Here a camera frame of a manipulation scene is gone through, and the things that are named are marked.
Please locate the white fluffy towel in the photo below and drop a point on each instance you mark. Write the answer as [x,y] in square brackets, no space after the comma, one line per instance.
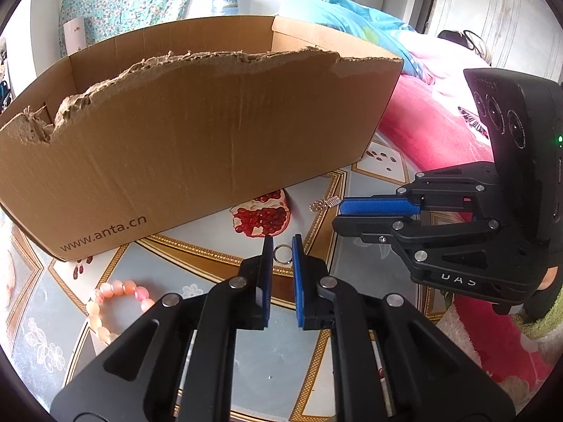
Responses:
[516,353]

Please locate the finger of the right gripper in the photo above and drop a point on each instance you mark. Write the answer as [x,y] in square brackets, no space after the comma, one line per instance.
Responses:
[455,188]
[430,252]

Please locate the gold pendant charm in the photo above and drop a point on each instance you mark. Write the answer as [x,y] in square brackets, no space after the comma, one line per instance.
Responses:
[325,203]

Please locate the blue quilt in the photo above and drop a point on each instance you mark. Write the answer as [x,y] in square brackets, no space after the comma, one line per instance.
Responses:
[369,24]

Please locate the pink floral quilt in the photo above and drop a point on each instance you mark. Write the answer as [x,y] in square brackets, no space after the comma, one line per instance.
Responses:
[423,119]

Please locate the white door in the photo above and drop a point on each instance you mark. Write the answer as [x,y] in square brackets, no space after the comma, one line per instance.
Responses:
[521,35]

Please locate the black camera box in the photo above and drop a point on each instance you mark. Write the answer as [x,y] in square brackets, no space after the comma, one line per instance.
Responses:
[523,114]

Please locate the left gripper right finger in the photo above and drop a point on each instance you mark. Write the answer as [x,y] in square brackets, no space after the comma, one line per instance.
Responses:
[389,362]

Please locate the person's left hand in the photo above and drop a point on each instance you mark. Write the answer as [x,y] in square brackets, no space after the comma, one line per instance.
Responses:
[549,278]

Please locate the brown cardboard box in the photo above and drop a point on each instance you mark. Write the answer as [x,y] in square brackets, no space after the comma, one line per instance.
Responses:
[158,127]

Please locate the blue water jug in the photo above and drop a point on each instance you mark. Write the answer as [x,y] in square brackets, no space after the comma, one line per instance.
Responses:
[225,7]

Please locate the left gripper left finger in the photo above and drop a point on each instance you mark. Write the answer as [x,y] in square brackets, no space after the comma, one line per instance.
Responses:
[175,363]

